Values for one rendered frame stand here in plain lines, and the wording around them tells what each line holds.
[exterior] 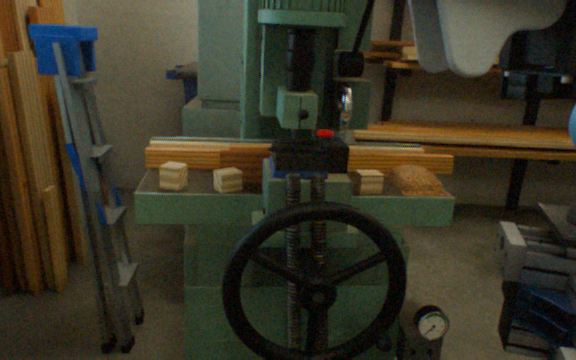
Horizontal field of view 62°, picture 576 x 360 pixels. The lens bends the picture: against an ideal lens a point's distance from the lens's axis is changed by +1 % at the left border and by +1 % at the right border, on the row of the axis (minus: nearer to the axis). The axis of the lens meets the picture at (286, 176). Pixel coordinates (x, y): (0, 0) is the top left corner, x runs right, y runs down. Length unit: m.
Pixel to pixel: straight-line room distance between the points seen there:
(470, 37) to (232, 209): 0.68
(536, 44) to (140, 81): 3.22
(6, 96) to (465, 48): 2.02
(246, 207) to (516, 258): 0.61
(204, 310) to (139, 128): 2.61
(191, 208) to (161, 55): 2.56
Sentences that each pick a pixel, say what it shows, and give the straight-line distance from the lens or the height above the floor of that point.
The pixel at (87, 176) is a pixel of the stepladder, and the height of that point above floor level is 0.69.
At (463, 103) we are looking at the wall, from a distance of 3.56.
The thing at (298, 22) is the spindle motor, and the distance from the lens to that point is 0.90.
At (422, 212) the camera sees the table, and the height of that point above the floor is 0.87.
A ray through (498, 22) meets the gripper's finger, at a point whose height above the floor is 1.20.
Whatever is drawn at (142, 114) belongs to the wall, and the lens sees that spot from 3.47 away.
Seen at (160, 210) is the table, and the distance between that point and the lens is 0.89.
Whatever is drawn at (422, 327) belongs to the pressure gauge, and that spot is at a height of 0.66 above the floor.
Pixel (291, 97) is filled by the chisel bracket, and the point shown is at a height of 1.06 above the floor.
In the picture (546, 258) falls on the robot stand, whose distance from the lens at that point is 1.18.
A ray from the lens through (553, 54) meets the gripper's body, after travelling 0.30.
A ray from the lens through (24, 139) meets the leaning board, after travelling 2.23.
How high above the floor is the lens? 1.20
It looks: 18 degrees down
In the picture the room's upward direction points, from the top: 3 degrees clockwise
